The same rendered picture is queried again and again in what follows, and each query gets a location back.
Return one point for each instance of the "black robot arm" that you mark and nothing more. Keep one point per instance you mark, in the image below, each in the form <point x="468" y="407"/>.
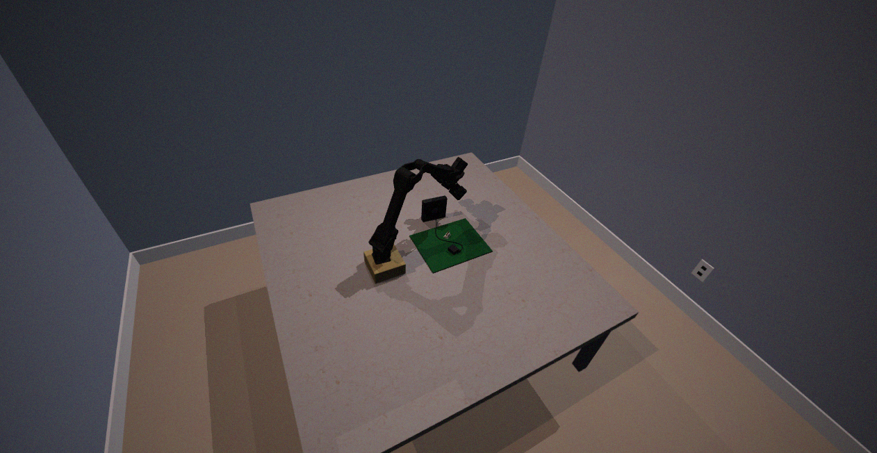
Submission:
<point x="383" y="238"/>

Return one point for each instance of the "green circuit board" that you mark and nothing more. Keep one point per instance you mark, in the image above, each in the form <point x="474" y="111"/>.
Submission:
<point x="435" y="251"/>

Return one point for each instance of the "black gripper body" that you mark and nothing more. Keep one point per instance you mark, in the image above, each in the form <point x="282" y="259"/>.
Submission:
<point x="459" y="191"/>

